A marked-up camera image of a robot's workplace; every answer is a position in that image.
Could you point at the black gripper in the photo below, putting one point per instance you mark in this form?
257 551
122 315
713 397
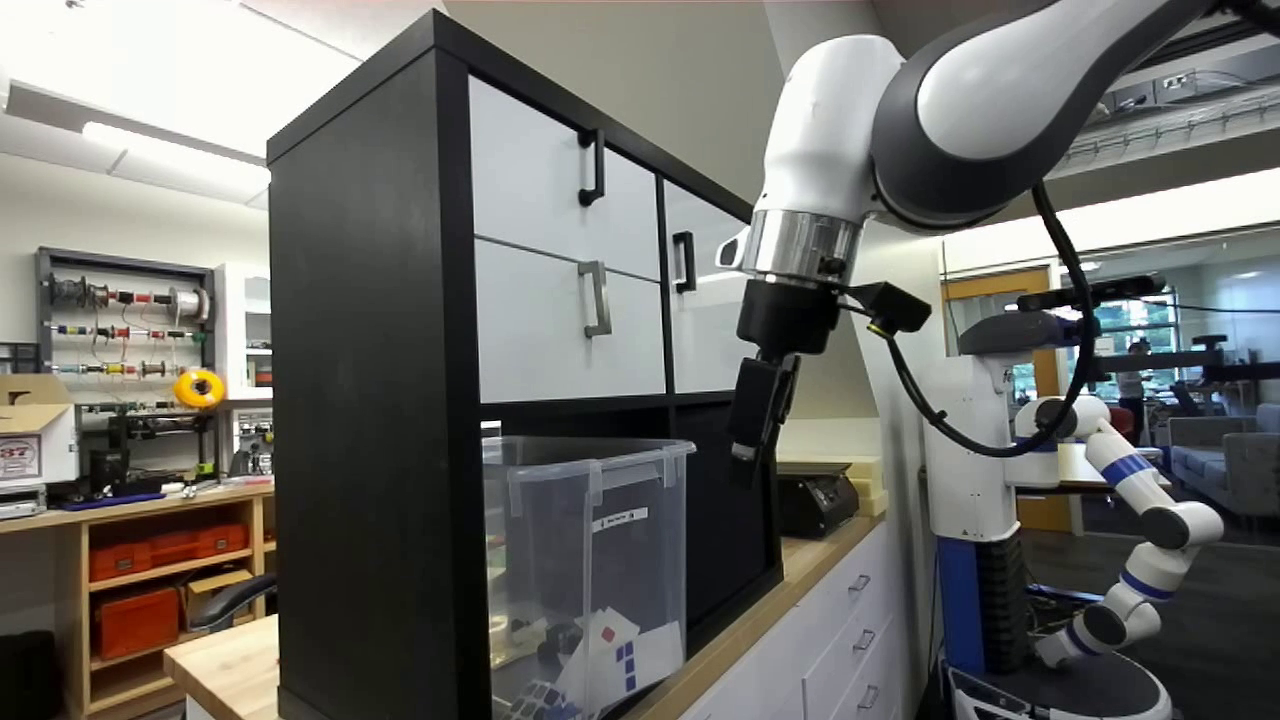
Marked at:
787 319

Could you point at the clear plastic storage box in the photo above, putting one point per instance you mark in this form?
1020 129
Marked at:
584 563

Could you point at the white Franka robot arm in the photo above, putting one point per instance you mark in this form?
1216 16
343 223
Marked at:
1015 81

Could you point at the black shelf unit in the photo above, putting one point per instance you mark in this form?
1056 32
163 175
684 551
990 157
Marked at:
363 401

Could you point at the cardboard box with white front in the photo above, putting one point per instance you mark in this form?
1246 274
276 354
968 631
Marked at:
32 434

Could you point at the small black desk device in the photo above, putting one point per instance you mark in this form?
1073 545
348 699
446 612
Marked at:
816 503

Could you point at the wooden counter with white drawers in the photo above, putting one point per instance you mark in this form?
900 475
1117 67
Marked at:
814 563

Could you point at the white and blue mobile robot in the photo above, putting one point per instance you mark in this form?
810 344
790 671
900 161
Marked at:
980 482

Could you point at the white carton with blue print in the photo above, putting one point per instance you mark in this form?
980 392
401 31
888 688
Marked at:
622 661

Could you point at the yellow spool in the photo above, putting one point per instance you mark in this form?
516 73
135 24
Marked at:
203 391

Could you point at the long red bin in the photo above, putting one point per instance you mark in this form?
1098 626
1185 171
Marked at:
166 551

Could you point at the short red bin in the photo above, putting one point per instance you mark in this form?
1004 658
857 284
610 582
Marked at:
138 623

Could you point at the wooden workbench with shelves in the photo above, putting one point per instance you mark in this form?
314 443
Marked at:
52 534

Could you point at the wall tool board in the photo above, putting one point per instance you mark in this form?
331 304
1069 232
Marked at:
127 321

